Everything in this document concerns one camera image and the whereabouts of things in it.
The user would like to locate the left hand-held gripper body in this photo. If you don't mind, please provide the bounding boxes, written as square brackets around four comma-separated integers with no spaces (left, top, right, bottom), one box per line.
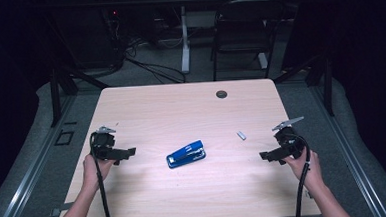
[89,125,120,162]

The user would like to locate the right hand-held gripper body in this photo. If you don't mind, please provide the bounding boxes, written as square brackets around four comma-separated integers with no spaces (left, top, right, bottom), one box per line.
[271,116,308,161]

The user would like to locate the blue stapler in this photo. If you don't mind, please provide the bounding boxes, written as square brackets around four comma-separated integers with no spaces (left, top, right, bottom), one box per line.
[165,139,208,170]

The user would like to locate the person's left hand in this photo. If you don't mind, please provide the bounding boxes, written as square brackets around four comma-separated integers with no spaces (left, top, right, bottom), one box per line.
[81,152,118,192]

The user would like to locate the person's right hand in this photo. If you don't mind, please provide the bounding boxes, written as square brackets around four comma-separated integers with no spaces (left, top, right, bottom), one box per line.
[280,148,325,193]

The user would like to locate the black metal stand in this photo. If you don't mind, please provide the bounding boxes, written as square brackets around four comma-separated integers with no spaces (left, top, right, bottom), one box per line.
[271,52,337,120]
[47,63,114,128]

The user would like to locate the white desk foot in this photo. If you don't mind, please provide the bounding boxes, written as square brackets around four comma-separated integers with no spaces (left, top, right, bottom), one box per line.
[257,51,270,70]

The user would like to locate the dark equipment with red light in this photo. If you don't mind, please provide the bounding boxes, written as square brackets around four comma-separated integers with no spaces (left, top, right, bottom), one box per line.
[101,5,128,67]

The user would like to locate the black chair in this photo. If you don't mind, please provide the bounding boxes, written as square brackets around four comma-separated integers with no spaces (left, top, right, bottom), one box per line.
[206,0,290,83]

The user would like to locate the white desk leg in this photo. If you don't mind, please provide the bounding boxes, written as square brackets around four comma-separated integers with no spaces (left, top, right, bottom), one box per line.
[178,5,192,75]

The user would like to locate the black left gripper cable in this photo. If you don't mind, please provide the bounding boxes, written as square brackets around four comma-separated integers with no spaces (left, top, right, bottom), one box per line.
[88,131,113,217]

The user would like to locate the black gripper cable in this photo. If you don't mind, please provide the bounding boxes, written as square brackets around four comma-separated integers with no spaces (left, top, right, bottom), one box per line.
[283,132,315,217]
[88,131,113,217]

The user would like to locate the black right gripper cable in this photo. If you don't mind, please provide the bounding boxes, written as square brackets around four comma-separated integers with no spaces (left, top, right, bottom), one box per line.
[283,132,315,217]

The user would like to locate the metal floor rail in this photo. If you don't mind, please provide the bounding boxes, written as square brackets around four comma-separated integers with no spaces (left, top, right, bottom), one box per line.
[0,94,85,217]
[307,77,386,217]

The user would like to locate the black floor cables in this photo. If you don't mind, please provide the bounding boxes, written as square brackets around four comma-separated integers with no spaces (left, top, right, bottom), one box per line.
[122,34,188,87]

